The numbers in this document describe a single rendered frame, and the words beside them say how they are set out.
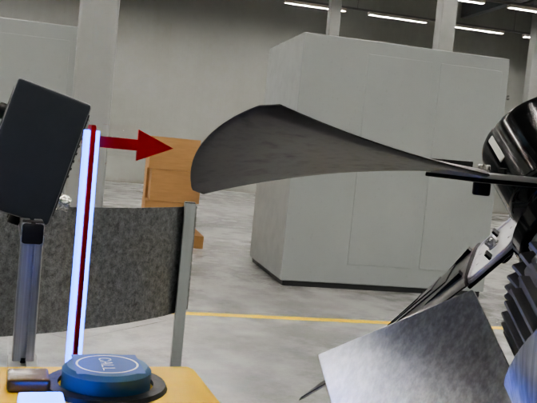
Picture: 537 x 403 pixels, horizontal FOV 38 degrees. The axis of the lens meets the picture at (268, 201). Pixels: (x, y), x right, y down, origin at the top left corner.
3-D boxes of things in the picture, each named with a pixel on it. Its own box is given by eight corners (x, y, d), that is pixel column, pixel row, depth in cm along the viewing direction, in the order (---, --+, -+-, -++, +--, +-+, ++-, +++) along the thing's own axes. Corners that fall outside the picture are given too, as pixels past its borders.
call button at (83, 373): (156, 412, 34) (160, 373, 34) (62, 413, 33) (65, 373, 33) (141, 383, 38) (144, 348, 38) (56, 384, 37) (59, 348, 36)
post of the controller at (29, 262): (33, 361, 109) (45, 222, 108) (11, 361, 108) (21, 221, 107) (33, 356, 112) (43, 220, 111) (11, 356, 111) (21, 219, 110)
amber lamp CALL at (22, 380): (49, 393, 34) (50, 379, 34) (5, 393, 33) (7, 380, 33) (47, 380, 35) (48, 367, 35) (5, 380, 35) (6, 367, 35)
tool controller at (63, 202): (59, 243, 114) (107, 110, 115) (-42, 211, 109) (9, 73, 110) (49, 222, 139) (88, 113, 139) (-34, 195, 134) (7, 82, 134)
